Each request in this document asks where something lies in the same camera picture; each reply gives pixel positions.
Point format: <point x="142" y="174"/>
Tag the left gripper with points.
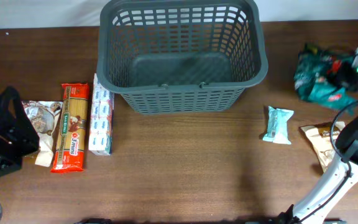
<point x="20" y="131"/>

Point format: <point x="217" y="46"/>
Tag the green Nescafe coffee bag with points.
<point x="312" y="79"/>

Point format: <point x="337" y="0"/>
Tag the San Remo spaghetti packet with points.
<point x="70" y="149"/>

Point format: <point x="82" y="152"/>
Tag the beige brown snack bag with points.
<point x="319" y="137"/>

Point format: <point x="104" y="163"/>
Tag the white Kleenex tissue multipack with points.
<point x="101" y="118"/>

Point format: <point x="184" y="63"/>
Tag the light blue snack packet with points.
<point x="277" y="131"/>

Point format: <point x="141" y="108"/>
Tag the grey plastic shopping basket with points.
<point x="180" y="56"/>

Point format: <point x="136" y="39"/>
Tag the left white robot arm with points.
<point x="18" y="137"/>

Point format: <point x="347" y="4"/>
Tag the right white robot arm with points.
<point x="340" y="176"/>

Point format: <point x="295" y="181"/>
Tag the brown white cookie bag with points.
<point x="44" y="116"/>

